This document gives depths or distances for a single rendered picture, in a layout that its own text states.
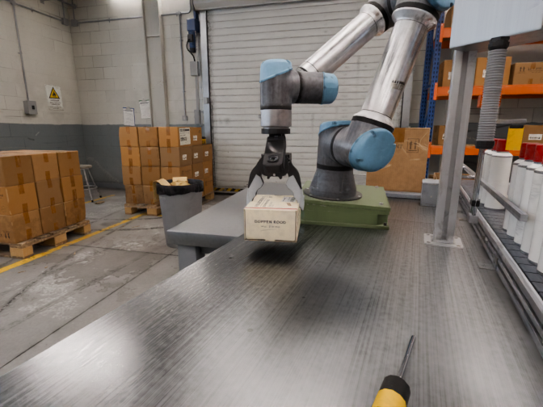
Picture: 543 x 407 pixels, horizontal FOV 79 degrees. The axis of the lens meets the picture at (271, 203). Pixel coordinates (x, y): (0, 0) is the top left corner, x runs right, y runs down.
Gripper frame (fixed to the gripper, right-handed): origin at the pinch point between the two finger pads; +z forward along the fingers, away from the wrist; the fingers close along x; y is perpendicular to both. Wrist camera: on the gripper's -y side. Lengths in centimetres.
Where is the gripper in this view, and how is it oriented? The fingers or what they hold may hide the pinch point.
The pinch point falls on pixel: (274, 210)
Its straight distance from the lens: 82.6
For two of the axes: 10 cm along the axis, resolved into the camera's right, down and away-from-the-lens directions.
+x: -9.9, -0.3, 1.4
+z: 0.0, 9.8, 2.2
